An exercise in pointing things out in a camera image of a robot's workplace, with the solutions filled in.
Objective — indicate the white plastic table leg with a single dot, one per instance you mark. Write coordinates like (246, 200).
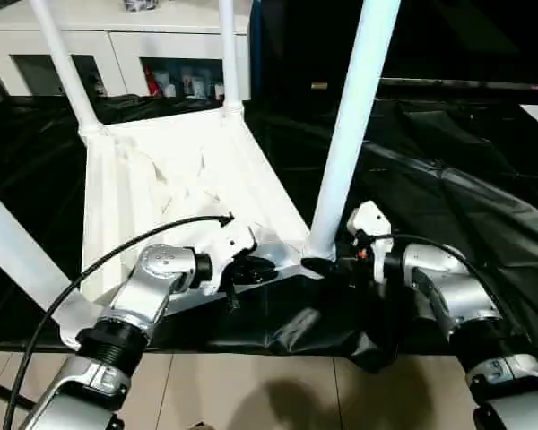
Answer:
(9, 242)
(67, 67)
(345, 125)
(229, 54)

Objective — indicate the white plastic table top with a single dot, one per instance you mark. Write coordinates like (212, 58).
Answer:
(130, 188)

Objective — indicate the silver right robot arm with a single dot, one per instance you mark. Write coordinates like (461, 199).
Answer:
(462, 291)

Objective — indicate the black mat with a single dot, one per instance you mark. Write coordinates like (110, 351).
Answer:
(453, 179)

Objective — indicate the black rounded object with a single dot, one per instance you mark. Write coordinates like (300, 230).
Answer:
(202, 426)

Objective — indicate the small white cup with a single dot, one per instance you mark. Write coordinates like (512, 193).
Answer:
(218, 89)

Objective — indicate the patterned white cup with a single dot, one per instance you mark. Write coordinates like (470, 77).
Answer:
(193, 85)

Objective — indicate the plain white cup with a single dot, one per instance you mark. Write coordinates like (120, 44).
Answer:
(170, 89)

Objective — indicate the dark long bar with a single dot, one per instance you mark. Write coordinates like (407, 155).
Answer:
(475, 85)

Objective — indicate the black box with gold label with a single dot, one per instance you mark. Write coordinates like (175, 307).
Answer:
(296, 45)

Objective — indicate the white cabinet with glass doors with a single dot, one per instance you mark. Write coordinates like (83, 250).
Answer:
(116, 36)

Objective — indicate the dark crumpled bundle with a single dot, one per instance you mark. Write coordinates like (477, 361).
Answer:
(136, 4)

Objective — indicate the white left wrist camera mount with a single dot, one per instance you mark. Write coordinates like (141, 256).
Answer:
(226, 244)

